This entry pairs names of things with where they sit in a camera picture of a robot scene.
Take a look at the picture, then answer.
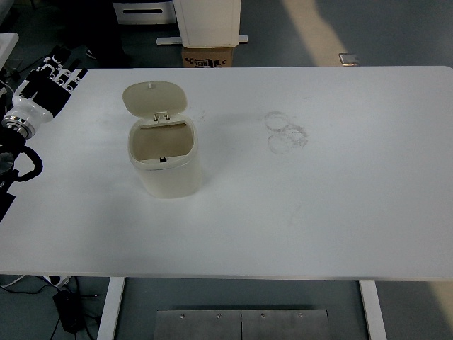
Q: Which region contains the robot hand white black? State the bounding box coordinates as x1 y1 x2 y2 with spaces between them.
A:
10 45 89 123

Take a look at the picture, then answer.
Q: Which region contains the cream trash bin with lid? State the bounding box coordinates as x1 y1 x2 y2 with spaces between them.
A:
122 80 203 198

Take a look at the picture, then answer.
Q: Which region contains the large white plastic bin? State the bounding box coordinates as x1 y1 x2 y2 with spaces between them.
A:
173 0 242 48

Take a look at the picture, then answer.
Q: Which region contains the white side furniture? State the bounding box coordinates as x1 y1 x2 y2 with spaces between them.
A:
0 32 20 69

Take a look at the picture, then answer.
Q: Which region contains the person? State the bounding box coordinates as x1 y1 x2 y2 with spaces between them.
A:
84 0 132 69

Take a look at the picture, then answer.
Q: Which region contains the white appliance with dark slot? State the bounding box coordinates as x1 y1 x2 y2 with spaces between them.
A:
112 0 177 26

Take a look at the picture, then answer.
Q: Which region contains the white metal base bar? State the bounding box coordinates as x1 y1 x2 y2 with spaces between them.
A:
156 33 250 46

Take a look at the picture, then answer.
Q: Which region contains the cardboard box with black print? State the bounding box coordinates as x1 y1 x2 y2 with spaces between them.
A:
181 45 235 68

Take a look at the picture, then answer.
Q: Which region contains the white power strip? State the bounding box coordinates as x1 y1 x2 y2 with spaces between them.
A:
41 275 71 287

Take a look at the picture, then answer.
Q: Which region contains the black power adapter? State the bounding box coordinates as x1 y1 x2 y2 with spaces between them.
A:
52 288 85 334

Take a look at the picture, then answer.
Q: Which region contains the white table leg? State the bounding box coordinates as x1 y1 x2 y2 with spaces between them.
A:
358 280 389 340
96 277 127 340

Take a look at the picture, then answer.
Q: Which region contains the grey metal plate with screws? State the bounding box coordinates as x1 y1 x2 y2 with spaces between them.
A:
156 309 330 340

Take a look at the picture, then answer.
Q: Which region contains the grey floor socket plate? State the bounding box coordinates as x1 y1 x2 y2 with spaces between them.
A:
338 52 361 67

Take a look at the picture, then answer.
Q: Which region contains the black cable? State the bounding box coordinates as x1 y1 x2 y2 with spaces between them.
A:
0 276 103 340

